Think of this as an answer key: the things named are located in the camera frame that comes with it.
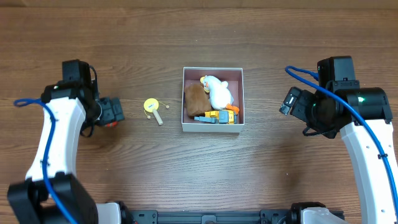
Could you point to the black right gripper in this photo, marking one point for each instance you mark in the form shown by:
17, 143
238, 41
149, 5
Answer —
302, 106

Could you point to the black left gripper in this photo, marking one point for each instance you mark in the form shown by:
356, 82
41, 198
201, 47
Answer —
113, 111

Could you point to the orange toy ball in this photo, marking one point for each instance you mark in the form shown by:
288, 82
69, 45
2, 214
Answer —
113, 124

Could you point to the yellow wooden rattle drum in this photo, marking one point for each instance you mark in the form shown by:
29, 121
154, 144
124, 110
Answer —
151, 106

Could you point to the yellow toy truck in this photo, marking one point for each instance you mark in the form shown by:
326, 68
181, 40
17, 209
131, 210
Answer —
218, 117

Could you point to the white plush duck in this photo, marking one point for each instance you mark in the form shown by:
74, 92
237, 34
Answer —
220, 96

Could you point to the brown plush toy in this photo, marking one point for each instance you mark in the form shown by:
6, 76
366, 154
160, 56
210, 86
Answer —
196, 100

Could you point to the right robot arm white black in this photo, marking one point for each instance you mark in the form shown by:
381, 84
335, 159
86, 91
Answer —
363, 119

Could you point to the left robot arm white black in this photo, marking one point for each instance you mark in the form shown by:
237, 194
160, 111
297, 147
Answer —
51, 192

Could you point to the white box with pink interior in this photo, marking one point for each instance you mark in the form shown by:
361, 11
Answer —
234, 77

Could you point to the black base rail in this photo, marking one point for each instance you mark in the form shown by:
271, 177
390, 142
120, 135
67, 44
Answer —
302, 212

